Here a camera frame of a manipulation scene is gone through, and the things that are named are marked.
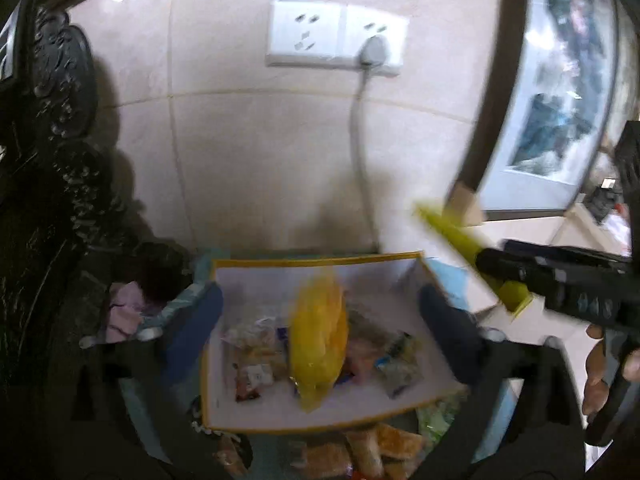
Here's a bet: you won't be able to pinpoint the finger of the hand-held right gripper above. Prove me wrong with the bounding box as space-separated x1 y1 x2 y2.
474 246 557 294
501 238 640 287

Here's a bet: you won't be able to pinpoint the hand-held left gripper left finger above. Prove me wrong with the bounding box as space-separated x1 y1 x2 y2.
50 282 225 480

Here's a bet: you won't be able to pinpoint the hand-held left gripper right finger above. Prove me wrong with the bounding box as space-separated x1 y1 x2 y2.
418 283 587 480

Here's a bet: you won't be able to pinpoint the yellow cardboard box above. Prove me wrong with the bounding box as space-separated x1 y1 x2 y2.
199 251 534 437

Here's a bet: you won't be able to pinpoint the yellow-green long snack packet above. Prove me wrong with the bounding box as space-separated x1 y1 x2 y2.
412 201 534 319

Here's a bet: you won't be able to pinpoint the yellow cracker packet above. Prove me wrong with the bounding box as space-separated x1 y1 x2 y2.
289 269 350 414

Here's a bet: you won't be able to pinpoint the person's right hand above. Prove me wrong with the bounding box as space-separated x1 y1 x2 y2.
581 324 610 417

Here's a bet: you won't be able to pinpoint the teal printed tablecloth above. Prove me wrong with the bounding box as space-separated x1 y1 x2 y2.
80 245 531 480

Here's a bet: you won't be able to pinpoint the light blue satin cloth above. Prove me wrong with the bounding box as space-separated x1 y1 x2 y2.
426 256 502 312

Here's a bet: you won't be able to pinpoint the purple green snack packet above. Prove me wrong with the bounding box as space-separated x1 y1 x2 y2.
374 331 427 399

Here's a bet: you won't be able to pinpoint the snack packets inside box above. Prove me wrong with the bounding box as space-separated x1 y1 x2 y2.
221 316 289 404

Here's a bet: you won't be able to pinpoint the pink cloth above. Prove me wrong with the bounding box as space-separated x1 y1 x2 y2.
106 279 152 342

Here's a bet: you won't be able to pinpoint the cardboard corner protector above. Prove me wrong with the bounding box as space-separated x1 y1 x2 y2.
446 181 489 227

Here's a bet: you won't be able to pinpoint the small orange bread packet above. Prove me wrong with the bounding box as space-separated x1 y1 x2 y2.
374 421 427 462

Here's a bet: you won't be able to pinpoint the brown bread packet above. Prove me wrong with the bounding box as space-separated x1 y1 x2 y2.
214 434 252 477

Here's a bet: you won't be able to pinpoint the framed lotus painting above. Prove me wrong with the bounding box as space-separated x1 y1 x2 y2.
446 0 622 227

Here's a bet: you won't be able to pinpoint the carved dark wooden furniture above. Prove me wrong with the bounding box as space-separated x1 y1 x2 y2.
0 0 201 411

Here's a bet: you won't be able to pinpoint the grey plug with cable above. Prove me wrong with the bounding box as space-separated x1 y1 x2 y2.
350 34 391 255

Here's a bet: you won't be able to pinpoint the white wall socket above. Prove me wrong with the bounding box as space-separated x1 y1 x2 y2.
264 0 347 69
342 4 411 78

